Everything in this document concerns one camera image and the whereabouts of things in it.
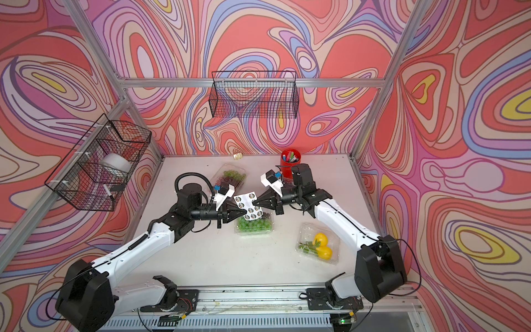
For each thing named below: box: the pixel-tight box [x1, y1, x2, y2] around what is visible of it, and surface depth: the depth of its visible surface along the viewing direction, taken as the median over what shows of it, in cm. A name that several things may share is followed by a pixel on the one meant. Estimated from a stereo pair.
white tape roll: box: [100, 152, 133, 173], surface depth 75 cm
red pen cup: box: [280, 148, 302, 173], surface depth 106 cm
